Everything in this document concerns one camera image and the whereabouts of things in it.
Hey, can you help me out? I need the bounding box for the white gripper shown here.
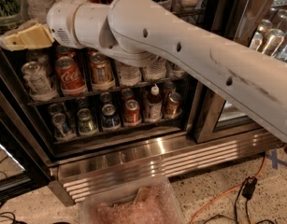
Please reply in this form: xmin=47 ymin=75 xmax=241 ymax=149
xmin=0 ymin=0 xmax=86 ymax=51

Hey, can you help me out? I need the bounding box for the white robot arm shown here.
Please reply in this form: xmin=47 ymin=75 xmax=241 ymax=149
xmin=0 ymin=0 xmax=287 ymax=143

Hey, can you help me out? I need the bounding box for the bronze can middle shelf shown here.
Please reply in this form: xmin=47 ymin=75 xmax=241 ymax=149
xmin=90 ymin=52 xmax=115 ymax=91

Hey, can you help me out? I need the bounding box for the stainless steel fridge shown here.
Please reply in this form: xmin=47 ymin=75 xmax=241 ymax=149
xmin=0 ymin=0 xmax=287 ymax=205

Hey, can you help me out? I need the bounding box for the water bottle middle left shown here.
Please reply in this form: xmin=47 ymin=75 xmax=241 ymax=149
xmin=116 ymin=63 xmax=141 ymax=86

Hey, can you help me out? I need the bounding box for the green can bottom shelf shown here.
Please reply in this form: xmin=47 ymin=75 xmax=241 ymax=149
xmin=77 ymin=108 xmax=98 ymax=136

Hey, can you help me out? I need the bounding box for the blue can bottom shelf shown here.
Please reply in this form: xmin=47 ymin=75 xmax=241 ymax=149
xmin=102 ymin=104 xmax=121 ymax=131

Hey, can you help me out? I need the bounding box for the water bottle middle right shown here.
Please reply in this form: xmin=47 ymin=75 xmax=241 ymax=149
xmin=143 ymin=55 xmax=166 ymax=81

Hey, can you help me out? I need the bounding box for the red can bottom shelf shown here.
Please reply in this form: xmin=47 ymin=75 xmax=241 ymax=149
xmin=123 ymin=100 xmax=141 ymax=126

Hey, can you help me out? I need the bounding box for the white cap juice bottle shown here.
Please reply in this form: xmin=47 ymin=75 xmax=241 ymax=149
xmin=145 ymin=85 xmax=162 ymax=121

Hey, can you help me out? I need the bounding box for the copper can bottom shelf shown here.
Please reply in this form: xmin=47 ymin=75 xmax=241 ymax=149
xmin=165 ymin=92 xmax=182 ymax=118

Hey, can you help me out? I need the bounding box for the steel fridge sliding door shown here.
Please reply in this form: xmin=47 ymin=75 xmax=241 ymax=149
xmin=194 ymin=0 xmax=274 ymax=143

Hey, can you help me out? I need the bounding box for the green LaCroix can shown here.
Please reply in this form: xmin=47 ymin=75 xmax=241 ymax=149
xmin=0 ymin=0 xmax=23 ymax=30

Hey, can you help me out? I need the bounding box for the red Coca-Cola can front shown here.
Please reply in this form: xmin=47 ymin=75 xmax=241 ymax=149
xmin=55 ymin=56 xmax=87 ymax=95

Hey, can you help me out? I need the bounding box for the silver can front left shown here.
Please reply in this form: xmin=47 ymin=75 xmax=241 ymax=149
xmin=22 ymin=62 xmax=58 ymax=102

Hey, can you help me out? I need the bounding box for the blue silver can bottom left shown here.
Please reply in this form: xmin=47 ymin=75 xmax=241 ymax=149
xmin=51 ymin=113 xmax=75 ymax=141

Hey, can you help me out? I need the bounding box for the clear plastic bin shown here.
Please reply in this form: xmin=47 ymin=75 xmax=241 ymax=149
xmin=79 ymin=175 xmax=185 ymax=224

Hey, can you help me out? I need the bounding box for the black power adapter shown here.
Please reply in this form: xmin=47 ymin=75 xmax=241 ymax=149
xmin=242 ymin=176 xmax=257 ymax=200

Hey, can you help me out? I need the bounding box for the orange extension cable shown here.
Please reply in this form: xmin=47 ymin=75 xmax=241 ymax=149
xmin=189 ymin=151 xmax=267 ymax=224

